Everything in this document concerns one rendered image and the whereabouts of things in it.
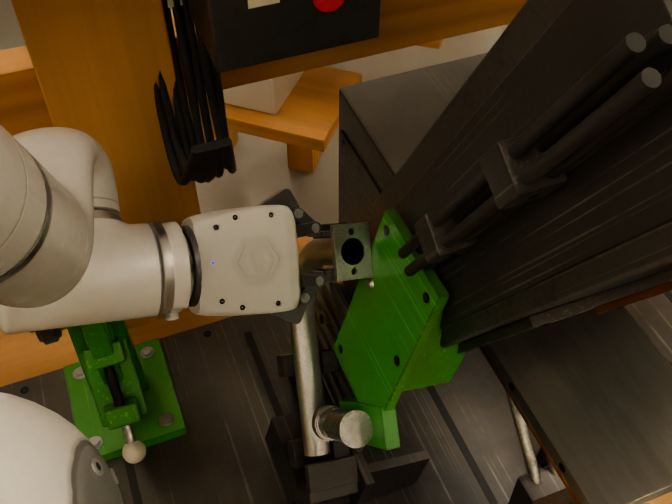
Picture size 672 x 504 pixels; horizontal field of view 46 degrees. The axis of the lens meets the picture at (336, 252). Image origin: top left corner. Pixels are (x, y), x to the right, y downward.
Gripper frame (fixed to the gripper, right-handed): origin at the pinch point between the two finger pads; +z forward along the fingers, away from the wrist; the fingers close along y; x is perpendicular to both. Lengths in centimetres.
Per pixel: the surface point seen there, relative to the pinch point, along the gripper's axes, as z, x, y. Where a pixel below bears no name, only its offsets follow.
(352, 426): 0.3, -0.1, -17.7
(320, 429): -0.7, 5.7, -19.0
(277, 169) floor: 66, 177, 21
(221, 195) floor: 46, 177, 14
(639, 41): -7.4, -46.5, 9.8
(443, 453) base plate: 18.4, 11.7, -26.9
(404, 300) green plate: 2.7, -8.2, -4.7
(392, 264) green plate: 2.7, -6.4, -1.4
